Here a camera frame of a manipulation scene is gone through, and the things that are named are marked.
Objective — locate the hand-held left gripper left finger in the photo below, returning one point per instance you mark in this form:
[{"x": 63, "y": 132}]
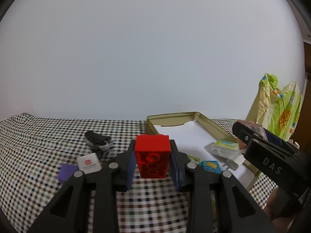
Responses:
[{"x": 131, "y": 167}]

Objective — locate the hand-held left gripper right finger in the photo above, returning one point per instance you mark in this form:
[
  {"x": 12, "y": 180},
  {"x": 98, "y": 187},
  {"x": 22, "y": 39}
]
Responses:
[{"x": 175, "y": 170}]

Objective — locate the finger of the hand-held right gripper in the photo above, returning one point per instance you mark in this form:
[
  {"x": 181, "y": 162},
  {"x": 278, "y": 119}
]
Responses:
[
  {"x": 245, "y": 136},
  {"x": 275, "y": 137}
]

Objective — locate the pink-framed card stack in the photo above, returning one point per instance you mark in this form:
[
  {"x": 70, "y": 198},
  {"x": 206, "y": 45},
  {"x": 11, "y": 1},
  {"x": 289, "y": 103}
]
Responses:
[{"x": 252, "y": 126}]

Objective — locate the green building block football print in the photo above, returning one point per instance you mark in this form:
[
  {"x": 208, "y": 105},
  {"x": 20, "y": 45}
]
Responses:
[{"x": 194, "y": 159}]

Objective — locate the red building block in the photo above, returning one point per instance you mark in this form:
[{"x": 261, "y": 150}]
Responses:
[{"x": 151, "y": 155}]

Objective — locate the clear plastic case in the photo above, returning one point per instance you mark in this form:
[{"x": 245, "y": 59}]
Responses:
[{"x": 223, "y": 149}]

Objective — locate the white power adapter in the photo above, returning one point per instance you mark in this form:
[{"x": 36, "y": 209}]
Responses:
[{"x": 234, "y": 162}]

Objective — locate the blue building block yellow print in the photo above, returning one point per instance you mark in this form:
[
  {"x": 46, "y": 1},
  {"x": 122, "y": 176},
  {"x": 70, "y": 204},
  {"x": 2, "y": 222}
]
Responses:
[{"x": 210, "y": 166}]

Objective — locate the white box with red label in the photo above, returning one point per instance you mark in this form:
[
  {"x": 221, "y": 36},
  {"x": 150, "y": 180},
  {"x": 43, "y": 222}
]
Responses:
[{"x": 88, "y": 162}]

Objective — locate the black hair claw clip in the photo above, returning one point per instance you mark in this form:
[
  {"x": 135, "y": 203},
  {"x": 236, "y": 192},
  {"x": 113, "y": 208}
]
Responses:
[{"x": 97, "y": 138}]

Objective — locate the gold tin box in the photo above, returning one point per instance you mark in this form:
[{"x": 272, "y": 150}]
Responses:
[{"x": 151, "y": 126}]

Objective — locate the purple block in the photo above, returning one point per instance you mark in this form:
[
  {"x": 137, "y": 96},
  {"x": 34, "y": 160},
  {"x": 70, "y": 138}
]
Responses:
[{"x": 66, "y": 172}]

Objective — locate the person's right forearm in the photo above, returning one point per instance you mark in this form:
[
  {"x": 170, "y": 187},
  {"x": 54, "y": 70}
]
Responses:
[{"x": 273, "y": 203}]

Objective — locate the yellow green printed cloth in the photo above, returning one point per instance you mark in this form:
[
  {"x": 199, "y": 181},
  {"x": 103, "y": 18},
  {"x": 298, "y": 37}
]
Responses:
[{"x": 281, "y": 106}]

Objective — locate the white paper lining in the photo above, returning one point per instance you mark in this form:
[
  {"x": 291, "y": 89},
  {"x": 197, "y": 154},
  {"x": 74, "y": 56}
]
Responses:
[{"x": 189, "y": 138}]

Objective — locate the black white checked tablecloth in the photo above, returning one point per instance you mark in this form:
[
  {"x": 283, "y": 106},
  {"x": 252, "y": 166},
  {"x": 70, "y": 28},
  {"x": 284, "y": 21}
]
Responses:
[{"x": 36, "y": 138}]

